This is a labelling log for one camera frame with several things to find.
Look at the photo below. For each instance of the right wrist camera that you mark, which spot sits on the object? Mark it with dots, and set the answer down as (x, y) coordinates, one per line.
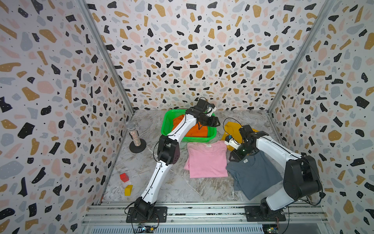
(230, 141)

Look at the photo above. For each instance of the yellow cube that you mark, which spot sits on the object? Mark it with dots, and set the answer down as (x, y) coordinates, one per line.
(128, 190)

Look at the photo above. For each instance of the orange t-shirt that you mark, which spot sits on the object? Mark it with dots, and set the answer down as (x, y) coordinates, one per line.
(195, 131)

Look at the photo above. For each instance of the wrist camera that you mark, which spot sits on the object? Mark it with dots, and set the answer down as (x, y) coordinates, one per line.
(230, 141)
(210, 109)

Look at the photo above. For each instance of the green plastic basket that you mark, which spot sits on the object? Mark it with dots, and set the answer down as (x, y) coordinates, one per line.
(173, 117)

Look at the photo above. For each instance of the yellow folded t-shirt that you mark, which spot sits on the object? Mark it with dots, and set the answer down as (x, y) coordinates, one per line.
(238, 132)

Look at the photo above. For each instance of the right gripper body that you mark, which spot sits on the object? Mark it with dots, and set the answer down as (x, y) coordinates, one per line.
(238, 154)

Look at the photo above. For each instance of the clear bottle on black stand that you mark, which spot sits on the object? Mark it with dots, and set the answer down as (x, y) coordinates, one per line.
(138, 144)

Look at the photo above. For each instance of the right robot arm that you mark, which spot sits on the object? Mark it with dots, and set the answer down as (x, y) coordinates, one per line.
(300, 178)

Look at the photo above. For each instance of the pink t-shirt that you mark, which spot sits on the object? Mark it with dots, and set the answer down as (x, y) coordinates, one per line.
(207, 160)

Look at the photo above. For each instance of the red cube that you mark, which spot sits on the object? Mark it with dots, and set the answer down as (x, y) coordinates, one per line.
(124, 177)

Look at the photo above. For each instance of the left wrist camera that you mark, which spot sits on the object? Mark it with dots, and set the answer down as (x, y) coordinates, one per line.
(210, 109)

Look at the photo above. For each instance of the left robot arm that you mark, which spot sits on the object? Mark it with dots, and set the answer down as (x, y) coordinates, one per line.
(168, 152)

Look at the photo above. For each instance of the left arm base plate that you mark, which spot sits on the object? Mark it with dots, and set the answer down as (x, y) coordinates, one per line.
(156, 214)

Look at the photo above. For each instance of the grey t-shirt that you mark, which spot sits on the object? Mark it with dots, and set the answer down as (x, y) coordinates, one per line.
(254, 174)

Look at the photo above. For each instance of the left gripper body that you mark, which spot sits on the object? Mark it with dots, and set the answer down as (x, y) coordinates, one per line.
(209, 121)

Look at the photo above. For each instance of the aluminium front rail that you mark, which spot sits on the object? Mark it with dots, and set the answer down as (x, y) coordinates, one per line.
(205, 218)

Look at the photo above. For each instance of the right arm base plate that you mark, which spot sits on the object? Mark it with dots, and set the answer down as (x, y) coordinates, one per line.
(264, 215)

